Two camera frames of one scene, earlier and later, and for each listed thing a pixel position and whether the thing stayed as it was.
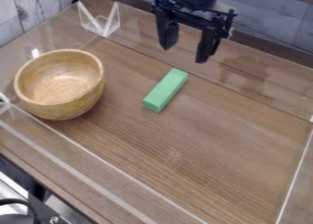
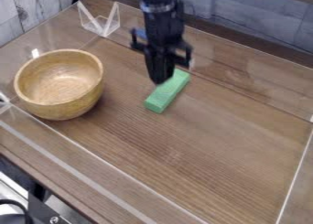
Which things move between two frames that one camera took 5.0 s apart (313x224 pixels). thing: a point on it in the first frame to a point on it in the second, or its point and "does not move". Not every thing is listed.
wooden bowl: [59, 83] does not move
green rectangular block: [165, 90] does not move
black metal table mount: [48, 210] does not move
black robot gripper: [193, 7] to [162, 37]
